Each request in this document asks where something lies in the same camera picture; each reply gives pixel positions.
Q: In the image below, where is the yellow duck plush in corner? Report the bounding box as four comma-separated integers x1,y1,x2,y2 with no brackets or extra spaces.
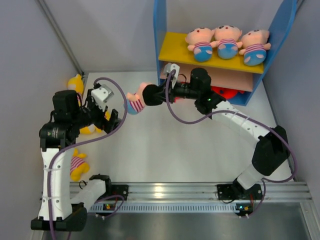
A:
67,74,85,102

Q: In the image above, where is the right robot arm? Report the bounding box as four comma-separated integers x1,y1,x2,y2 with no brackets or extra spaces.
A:
151,63,294,199

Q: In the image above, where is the yellow duck plush striped shirt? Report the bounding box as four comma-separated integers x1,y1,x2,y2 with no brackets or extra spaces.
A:
79,111,111,135

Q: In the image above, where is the blue yellow toy shelf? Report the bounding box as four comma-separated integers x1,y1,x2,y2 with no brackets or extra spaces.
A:
153,0,297,106

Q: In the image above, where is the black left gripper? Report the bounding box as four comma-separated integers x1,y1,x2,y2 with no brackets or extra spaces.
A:
71,89,123,135

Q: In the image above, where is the aluminium rail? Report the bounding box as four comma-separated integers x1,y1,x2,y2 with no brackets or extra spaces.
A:
39,181,313,203

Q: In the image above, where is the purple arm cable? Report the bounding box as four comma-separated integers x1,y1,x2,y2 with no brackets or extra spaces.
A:
164,69,298,216
47,76,126,240

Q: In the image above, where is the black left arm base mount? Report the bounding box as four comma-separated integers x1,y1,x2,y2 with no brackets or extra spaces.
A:
88,174,129,200

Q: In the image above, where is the metal corner post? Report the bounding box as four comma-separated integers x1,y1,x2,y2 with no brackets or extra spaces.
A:
35,0,84,76

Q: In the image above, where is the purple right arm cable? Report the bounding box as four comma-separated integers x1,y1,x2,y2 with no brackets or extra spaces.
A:
164,69,298,216

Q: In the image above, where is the perforated grey cable duct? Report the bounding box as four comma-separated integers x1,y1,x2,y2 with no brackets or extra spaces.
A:
88,202,252,214

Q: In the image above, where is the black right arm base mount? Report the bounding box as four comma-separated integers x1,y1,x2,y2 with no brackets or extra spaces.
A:
216,180,263,203

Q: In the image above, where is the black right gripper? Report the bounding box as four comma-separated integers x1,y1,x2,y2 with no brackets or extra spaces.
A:
150,78,200,105

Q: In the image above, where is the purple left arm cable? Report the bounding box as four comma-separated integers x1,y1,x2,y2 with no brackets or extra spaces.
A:
47,76,126,240

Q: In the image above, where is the boy doll striped shirt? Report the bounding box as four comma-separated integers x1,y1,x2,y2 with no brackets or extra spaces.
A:
213,25,243,60

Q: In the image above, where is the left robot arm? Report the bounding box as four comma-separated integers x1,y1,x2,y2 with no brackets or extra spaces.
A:
30,86,121,232

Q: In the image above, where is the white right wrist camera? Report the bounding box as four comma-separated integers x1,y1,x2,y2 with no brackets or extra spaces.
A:
162,62,180,84

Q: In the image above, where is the yellow duck plush near rail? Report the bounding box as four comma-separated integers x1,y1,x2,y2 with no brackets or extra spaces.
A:
70,148,90,182

